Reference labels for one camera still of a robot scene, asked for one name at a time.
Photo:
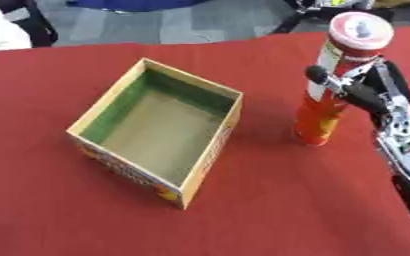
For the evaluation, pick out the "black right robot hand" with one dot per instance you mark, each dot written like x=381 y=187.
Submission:
x=367 y=95

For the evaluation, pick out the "tall orange cylindrical bottle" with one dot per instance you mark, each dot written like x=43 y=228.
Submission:
x=325 y=113

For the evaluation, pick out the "open cardboard box green inside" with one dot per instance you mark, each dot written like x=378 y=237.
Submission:
x=159 y=130

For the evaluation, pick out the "black tripod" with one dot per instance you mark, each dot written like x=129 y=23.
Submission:
x=325 y=13

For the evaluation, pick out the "blue round object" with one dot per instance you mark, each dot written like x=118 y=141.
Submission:
x=134 y=4

